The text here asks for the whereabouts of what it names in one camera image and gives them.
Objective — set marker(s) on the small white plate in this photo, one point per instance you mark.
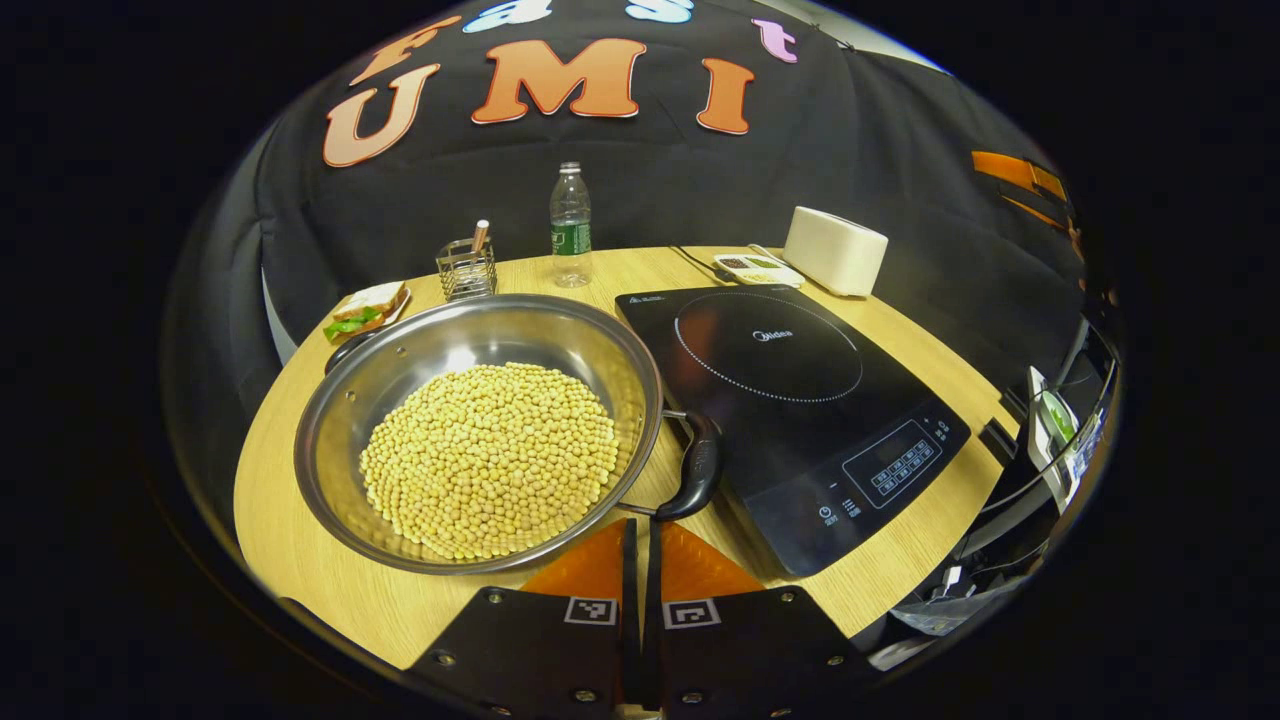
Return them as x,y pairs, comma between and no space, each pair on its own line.
402,308

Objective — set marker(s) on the white divided bean dish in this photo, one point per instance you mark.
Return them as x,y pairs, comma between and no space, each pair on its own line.
755,268

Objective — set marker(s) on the white toaster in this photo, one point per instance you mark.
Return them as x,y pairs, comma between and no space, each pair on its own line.
835,252

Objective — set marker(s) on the pink striped straw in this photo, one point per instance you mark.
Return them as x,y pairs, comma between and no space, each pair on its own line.
481,236

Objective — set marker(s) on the white and green box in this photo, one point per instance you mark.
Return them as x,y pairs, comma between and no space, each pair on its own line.
1055,430

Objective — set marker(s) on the stainless steel pot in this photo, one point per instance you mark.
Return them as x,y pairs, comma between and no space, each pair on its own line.
400,370

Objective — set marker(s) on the pile of yellow soybeans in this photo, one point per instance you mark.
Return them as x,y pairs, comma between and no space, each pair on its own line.
490,460

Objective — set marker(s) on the clear plastic water bottle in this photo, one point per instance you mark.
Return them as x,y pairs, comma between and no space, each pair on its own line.
570,235

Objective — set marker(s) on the black backdrop cloth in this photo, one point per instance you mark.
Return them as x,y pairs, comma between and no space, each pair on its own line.
640,170

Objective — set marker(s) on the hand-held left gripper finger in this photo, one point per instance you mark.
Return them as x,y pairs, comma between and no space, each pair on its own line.
630,620
651,620

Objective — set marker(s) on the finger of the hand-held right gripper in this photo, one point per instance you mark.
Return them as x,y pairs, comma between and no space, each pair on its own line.
1010,170

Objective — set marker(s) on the black induction cooktop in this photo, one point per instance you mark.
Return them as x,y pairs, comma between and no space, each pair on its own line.
800,450

